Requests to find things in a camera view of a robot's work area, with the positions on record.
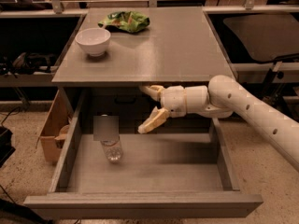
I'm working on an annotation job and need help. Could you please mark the open grey top drawer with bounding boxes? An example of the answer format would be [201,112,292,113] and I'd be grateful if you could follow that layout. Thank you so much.
[23,89,264,219]

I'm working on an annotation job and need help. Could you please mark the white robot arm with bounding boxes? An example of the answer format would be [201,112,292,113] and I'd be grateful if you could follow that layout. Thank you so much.
[138,75,299,170]

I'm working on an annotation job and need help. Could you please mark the grey cabinet with top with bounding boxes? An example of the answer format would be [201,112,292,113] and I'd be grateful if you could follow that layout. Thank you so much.
[52,7,232,133]

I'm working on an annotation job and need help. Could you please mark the clear plastic water bottle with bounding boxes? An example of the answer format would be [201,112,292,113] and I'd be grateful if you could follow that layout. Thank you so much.
[100,115,123,163]

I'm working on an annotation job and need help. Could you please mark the white ceramic bowl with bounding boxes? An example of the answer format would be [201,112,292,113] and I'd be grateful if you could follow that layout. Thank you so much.
[75,28,111,57]

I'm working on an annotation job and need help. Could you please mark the black headphones on shelf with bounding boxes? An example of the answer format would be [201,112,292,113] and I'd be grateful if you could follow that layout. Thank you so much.
[0,52,57,75]

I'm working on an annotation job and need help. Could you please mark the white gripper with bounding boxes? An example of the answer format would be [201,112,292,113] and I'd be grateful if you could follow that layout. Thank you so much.
[138,85,187,133]

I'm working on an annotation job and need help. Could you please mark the green chip bag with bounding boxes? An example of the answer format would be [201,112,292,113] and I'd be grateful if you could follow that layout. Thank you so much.
[98,11,150,34]

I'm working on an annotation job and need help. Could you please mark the dark office chair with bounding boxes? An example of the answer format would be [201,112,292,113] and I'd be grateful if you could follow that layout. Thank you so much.
[223,13,299,97]

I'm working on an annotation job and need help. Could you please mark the cardboard box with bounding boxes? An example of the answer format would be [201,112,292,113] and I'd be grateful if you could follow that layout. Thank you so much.
[39,91,69,162]

